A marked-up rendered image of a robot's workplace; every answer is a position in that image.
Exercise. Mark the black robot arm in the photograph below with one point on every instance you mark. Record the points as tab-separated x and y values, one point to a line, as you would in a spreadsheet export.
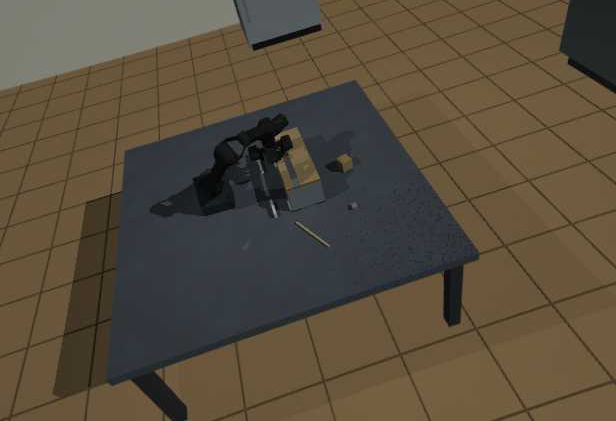
211	184

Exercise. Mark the small tan cardboard box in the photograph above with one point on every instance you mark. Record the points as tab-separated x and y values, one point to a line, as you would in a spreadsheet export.
344	163

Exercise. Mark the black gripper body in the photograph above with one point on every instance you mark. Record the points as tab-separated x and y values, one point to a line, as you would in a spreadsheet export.
285	142

